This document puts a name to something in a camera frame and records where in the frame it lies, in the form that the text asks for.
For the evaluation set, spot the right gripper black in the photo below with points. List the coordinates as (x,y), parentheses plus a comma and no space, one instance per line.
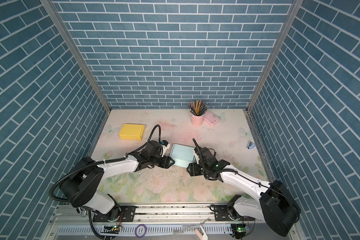
(192,169)

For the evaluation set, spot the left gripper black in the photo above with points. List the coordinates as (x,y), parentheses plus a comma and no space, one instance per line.
(166,162)

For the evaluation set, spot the light blue paper box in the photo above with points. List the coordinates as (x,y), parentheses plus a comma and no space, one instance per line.
(182,155)

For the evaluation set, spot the yellow paper box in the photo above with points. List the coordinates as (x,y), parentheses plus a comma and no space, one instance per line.
(132,132)

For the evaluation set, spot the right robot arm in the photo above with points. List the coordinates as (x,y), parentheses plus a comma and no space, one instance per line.
(269,202)

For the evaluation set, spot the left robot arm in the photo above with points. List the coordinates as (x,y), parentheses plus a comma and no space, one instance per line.
(80,185)

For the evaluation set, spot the pink flat paper box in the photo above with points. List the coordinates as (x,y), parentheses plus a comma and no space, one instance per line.
(210,118)

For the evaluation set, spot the pink metal pencil cup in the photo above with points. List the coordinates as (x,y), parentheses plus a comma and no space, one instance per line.
(197,120)

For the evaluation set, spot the coloured pencils bundle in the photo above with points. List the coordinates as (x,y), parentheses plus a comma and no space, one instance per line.
(198,107)

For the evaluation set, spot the white pink clip tool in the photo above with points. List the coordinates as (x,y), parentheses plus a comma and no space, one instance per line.
(201,233)

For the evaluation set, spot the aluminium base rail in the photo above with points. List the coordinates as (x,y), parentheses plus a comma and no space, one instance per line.
(160,221)

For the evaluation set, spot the aluminium corner post left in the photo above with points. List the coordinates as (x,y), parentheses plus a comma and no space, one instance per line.
(62,29)

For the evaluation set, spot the aluminium corner post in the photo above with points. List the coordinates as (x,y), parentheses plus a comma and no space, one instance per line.
(62,29)
(295,7)

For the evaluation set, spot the aluminium corner post right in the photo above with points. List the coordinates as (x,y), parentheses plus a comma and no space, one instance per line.
(295,7)

